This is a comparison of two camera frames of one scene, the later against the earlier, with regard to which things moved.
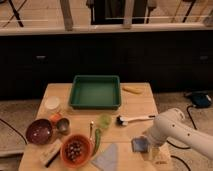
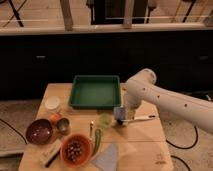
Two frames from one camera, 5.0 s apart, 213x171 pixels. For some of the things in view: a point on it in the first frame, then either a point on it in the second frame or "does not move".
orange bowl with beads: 76,149 does not move
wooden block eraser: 51,153 does not move
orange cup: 55,117 does not move
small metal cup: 63,125 does not move
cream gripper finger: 154,153 -> 131,114
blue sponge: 140,144 -> 119,113
